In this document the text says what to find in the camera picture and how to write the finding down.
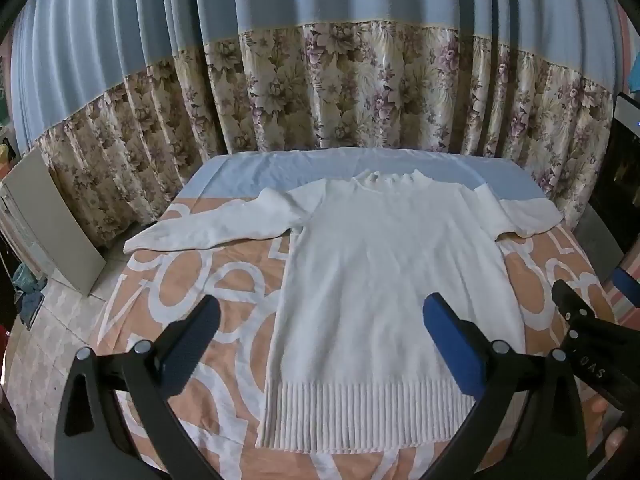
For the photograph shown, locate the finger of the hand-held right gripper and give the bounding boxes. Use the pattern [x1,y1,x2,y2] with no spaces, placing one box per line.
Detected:
[551,279,601,333]
[612,266,640,307]

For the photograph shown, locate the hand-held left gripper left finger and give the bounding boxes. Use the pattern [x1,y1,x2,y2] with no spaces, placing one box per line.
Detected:
[54,295,222,480]

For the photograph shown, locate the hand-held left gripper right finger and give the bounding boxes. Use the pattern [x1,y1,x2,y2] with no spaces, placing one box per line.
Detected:
[422,293,587,480]

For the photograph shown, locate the white knit sweater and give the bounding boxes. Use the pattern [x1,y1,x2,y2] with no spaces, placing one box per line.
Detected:
[123,170,565,456]

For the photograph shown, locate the person's right hand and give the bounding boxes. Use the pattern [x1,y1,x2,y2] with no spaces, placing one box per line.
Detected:
[582,394,632,468]

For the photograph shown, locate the striped pink mat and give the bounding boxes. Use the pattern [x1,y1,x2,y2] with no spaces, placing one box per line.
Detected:
[602,282,640,332]

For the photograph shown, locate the peach and blue patterned bedsheet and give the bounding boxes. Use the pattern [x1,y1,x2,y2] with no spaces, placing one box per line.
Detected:
[95,150,618,480]

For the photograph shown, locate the black appliance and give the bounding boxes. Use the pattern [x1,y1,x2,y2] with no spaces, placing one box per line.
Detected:
[586,91,640,266]

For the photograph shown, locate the teal cloth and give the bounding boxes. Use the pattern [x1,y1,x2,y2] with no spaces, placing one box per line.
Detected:
[11,264,47,318]

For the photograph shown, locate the grey flat board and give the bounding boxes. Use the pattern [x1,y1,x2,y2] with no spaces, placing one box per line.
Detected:
[0,149,107,297]

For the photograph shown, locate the blue curtain with floral hem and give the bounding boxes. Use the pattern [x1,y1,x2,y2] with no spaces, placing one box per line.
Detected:
[10,0,633,248]

